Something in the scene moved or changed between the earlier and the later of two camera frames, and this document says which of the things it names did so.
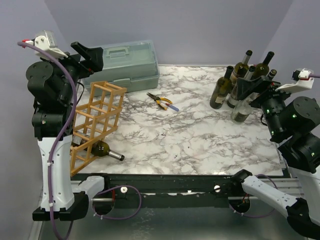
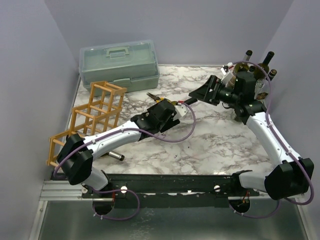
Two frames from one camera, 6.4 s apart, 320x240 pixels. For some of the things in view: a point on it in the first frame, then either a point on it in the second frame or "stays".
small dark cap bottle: [272, 74] stays
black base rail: [170, 186] stays
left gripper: [93, 59] → [170, 122]
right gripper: [261, 93] → [214, 90]
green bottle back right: [262, 69] stays
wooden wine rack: [95, 120] stays
